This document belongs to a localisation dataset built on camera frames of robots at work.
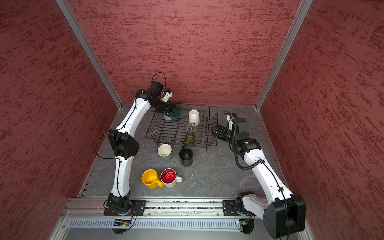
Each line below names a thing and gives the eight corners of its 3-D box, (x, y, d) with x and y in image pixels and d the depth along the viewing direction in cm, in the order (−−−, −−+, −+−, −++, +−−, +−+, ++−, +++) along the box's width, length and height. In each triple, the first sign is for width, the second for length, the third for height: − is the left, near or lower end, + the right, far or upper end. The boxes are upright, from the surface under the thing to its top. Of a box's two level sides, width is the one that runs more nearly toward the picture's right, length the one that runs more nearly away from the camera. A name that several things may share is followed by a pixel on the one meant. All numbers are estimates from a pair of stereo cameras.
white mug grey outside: (159, 162, 92) (156, 155, 84) (161, 150, 97) (158, 143, 89) (172, 162, 92) (170, 155, 84) (174, 150, 97) (172, 143, 89)
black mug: (179, 166, 90) (178, 161, 84) (181, 150, 98) (179, 143, 91) (192, 166, 90) (192, 161, 84) (192, 150, 98) (192, 144, 91)
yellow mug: (144, 189, 82) (139, 184, 74) (147, 174, 87) (143, 168, 79) (163, 189, 82) (160, 184, 74) (165, 174, 87) (162, 168, 79)
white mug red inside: (161, 188, 82) (158, 184, 76) (163, 173, 87) (161, 168, 81) (181, 188, 82) (180, 184, 76) (182, 173, 87) (181, 168, 81)
